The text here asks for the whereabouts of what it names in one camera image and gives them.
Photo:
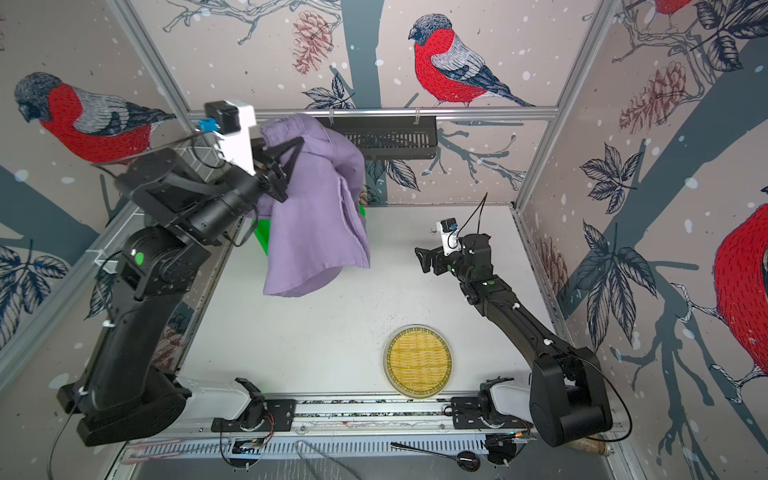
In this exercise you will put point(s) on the white wire mesh shelf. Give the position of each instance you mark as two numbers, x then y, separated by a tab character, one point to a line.
202	160

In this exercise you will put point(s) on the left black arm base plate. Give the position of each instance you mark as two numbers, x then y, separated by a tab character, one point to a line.
270	415

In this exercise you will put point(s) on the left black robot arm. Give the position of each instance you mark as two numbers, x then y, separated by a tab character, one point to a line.
122	395

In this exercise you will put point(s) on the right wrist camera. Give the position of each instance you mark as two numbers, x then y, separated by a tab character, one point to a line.
448	230

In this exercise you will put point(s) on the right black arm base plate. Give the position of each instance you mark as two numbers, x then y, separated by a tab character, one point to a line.
489	414

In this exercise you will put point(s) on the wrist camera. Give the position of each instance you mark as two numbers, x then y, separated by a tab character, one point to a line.
448	230
230	121

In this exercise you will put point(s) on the purple trousers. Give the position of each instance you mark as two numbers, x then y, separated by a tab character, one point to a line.
318	230

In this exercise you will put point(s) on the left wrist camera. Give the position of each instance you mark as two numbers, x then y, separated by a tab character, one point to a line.
230	121

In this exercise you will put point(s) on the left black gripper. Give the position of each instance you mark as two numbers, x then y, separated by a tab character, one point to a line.
268	169

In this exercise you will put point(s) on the aluminium mounting rail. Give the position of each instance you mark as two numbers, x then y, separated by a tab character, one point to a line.
325	428

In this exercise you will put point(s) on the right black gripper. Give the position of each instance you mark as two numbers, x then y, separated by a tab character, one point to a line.
431	260

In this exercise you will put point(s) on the horizontal aluminium frame bar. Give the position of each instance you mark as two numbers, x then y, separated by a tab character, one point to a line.
441	114

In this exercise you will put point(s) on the round yellow woven tray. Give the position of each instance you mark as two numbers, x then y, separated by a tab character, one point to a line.
418	362

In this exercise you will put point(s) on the brown bottle lying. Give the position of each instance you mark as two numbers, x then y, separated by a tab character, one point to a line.
591	446

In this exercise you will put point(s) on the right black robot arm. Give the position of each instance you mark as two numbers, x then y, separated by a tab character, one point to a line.
568	399

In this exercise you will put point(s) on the black spoon tool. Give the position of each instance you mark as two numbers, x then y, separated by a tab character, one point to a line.
466	460

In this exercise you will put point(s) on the green plastic basket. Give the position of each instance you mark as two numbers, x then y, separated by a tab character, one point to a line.
262	233

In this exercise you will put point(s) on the black hanging wall basket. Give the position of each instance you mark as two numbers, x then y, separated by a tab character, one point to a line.
389	138

